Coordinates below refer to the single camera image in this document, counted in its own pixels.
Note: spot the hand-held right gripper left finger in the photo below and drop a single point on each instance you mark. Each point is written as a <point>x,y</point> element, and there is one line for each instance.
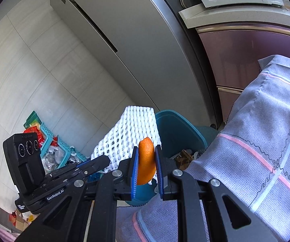
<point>84,206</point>

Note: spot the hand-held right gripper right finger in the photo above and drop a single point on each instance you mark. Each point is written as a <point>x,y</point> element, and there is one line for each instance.
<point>192,206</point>

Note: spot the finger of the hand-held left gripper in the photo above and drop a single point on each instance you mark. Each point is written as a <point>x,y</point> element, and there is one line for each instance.
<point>94,165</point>
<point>95,178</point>

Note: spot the large white foam fruit net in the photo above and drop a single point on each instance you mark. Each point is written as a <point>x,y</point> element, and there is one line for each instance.
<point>124,131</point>

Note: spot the teal plastic trash bin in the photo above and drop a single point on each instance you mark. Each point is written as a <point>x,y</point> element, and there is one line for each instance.
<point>175,131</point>

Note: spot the crumpled clear plastic bag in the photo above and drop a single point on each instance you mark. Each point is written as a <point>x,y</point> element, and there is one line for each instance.
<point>51,157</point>

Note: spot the red plastic packet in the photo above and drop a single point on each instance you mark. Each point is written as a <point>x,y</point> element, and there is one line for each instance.
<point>32,131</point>

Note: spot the teal slatted plastic basket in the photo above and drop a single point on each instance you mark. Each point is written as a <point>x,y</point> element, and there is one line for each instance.
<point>47,133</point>

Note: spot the cardboard box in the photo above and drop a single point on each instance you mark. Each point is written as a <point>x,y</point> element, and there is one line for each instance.
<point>21,221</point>

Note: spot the grey checked tablecloth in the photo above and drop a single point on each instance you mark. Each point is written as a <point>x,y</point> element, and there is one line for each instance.
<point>248,143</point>

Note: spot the silver refrigerator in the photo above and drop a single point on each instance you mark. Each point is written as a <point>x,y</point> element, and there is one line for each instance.
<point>134,30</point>

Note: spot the purple kitchen counter cabinet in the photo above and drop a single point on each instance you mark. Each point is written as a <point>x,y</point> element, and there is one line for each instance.
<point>235,45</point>

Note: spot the round wall fitting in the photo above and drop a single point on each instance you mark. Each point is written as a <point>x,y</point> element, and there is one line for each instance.
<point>185,1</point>

